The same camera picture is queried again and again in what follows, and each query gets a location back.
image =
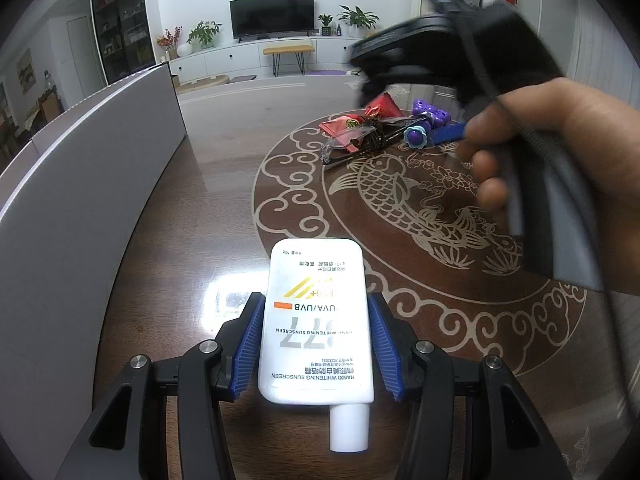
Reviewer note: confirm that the small green potted plant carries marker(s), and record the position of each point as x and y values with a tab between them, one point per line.
325	24

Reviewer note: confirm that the black-framed glasses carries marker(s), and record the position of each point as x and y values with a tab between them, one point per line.
360	142

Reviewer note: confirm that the vase with red flowers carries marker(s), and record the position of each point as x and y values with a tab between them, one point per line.
172	42

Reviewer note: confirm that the white television console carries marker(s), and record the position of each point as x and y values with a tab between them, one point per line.
225	57

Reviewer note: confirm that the wooden bench with black legs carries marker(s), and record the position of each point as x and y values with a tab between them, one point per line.
288	51

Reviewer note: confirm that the white sunscreen tube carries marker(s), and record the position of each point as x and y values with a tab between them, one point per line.
315	340

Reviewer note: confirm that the brown patterned desktop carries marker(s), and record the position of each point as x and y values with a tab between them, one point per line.
210	200

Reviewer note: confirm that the bushy green potted plant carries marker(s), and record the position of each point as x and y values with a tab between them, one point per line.
205	34

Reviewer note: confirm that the wide green potted plant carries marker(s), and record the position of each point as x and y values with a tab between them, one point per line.
359	19

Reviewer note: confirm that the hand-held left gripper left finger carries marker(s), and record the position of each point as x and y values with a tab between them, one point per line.
247	350

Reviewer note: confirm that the purple knobbly toy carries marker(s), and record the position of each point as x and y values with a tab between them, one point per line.
432	112

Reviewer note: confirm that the grey board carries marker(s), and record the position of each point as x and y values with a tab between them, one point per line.
85	210

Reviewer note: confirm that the red envelope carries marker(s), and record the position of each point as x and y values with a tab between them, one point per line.
340	125

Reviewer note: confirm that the purple flower toy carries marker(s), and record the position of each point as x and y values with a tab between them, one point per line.
416	136

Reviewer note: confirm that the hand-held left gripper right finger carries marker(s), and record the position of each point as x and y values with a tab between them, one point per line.
386	350

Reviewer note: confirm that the dark glass-door cabinet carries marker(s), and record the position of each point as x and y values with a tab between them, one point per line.
122	20

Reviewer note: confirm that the red candy packet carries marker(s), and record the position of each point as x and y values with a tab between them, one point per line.
382	106

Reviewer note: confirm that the cardboard box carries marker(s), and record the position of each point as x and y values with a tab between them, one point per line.
175	81

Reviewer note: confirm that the purple floor mat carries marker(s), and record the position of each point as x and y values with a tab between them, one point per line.
327	72

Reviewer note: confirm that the framed wall picture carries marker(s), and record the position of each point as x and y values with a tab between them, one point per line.
26	71

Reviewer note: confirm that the black television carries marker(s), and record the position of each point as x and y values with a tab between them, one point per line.
272	16

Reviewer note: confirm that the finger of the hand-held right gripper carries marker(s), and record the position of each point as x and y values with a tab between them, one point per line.
370	91
449	133

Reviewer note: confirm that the person's right hand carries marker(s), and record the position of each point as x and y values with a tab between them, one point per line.
590	135

